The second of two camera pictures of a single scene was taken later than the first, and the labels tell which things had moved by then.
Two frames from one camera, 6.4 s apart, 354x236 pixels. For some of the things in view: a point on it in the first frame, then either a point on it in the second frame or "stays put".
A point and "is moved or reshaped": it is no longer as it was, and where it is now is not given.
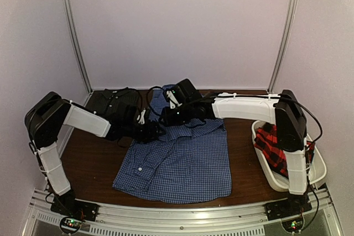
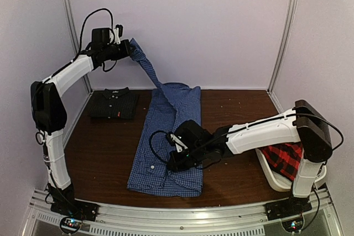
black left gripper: (150, 132) -> (125, 52)
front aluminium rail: (142, 219) stays put
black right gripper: (169, 119) -> (177, 166)
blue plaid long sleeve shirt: (188, 163) is moved or reshaped
